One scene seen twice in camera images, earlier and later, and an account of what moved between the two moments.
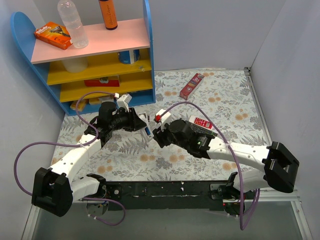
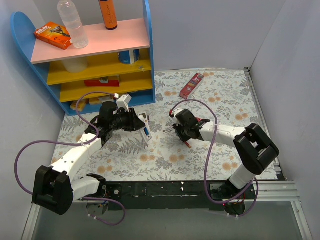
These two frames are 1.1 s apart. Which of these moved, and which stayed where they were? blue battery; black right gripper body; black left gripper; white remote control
Moved: black right gripper body
Stayed: black left gripper; blue battery; white remote control
